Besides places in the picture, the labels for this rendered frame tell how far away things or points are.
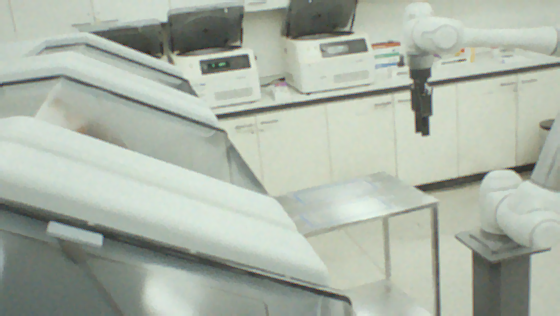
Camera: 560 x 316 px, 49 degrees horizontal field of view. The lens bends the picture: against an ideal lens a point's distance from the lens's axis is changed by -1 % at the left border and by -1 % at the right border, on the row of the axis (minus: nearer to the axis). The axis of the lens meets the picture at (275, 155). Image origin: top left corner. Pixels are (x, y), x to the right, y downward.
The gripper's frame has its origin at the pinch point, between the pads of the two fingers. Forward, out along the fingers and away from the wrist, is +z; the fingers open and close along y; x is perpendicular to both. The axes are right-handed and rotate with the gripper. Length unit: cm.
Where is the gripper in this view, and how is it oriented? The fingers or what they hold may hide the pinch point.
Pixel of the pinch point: (422, 125)
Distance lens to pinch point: 218.6
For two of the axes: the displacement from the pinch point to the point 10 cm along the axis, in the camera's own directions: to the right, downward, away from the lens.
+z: 1.0, 9.5, 2.9
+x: -9.7, 1.6, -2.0
